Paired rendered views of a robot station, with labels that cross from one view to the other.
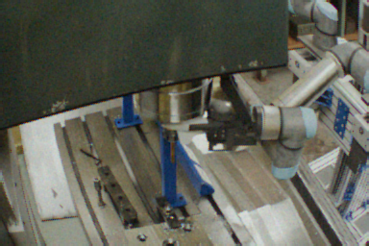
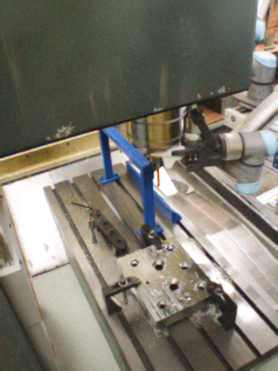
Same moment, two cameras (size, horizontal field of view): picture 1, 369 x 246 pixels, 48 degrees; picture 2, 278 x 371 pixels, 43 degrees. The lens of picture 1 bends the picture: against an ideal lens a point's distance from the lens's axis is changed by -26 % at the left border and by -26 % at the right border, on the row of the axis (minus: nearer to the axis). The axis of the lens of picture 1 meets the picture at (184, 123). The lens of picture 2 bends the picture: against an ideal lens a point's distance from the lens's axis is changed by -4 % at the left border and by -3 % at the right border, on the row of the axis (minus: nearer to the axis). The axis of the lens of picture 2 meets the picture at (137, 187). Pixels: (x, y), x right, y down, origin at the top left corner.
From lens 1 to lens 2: 22 cm
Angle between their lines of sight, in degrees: 2
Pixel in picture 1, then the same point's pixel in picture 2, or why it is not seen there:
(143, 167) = (126, 207)
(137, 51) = (134, 79)
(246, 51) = (217, 78)
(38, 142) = (28, 206)
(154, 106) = (146, 136)
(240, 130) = (208, 153)
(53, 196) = (45, 249)
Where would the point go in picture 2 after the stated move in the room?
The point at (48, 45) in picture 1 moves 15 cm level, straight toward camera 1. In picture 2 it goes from (44, 65) to (64, 91)
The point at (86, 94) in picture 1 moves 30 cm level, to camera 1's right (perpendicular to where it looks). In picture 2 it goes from (91, 119) to (240, 106)
